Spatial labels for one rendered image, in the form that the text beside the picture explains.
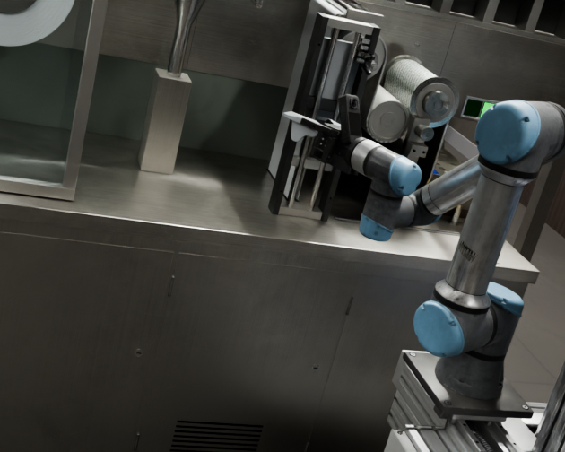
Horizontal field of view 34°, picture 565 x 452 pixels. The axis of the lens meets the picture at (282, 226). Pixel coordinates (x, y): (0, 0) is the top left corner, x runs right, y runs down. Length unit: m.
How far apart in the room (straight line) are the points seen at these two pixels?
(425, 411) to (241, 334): 0.58
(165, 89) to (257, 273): 0.55
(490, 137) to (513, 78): 1.38
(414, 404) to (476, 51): 1.30
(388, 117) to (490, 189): 0.88
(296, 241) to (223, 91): 0.66
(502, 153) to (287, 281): 0.87
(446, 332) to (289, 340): 0.75
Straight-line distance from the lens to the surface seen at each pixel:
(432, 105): 2.67
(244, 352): 2.53
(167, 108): 2.56
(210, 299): 2.43
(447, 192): 2.06
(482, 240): 1.86
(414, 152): 2.64
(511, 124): 1.78
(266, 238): 2.36
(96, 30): 2.19
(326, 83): 2.46
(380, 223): 2.03
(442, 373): 2.09
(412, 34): 2.98
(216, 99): 2.86
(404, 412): 2.28
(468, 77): 3.09
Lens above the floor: 1.76
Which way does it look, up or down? 21 degrees down
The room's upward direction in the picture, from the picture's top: 15 degrees clockwise
